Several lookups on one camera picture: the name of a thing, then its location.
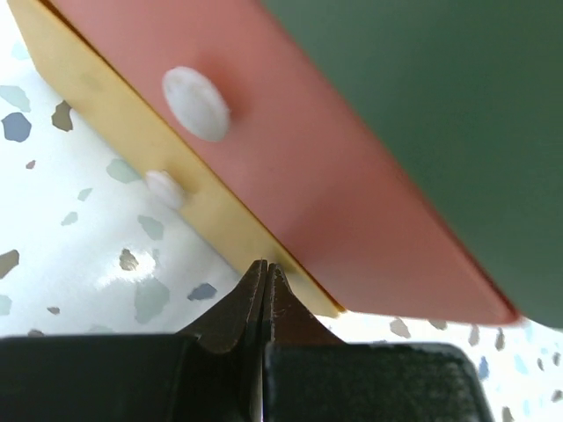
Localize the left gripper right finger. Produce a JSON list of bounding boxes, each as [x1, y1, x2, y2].
[[263, 264, 493, 421]]

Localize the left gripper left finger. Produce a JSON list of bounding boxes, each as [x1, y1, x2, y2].
[[1, 260, 267, 421]]

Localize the yellow drawer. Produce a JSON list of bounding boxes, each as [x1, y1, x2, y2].
[[8, 0, 344, 317]]

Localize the orange drawer box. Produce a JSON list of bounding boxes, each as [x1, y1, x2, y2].
[[54, 1, 518, 324]]

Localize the green drawer box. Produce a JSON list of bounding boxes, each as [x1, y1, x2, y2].
[[265, 1, 562, 328]]

